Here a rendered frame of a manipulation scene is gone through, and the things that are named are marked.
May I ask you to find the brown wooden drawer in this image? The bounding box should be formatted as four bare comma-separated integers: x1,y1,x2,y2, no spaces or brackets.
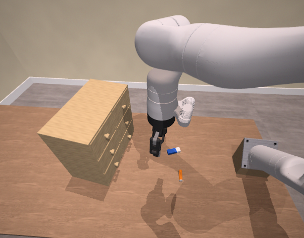
90,113,115,160
117,107,132,141
104,145,122,184
120,121,133,153
112,89,130,126
98,130,119,173

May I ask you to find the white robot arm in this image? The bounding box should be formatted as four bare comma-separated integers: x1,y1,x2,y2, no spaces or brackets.
135,15,304,195

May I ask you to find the blue and white eraser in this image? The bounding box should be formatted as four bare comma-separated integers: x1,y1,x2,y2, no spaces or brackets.
167,147,181,155

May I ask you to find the small wooden chest of drawers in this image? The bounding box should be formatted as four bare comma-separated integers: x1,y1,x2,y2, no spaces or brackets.
37,79,129,186

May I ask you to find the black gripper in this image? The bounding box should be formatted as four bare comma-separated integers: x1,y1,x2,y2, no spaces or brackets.
147,113,175,157

